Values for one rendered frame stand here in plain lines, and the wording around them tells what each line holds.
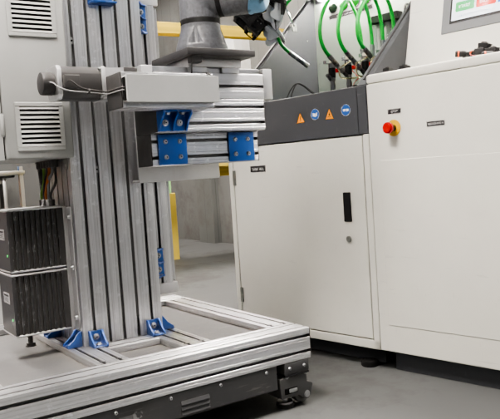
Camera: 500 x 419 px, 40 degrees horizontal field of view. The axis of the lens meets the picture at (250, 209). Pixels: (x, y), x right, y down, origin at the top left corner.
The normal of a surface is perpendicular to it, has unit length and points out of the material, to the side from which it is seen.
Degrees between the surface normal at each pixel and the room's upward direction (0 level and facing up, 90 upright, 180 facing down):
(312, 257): 90
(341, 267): 90
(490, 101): 90
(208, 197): 90
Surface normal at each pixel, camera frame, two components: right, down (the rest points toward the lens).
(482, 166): -0.72, 0.08
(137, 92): 0.56, 0.01
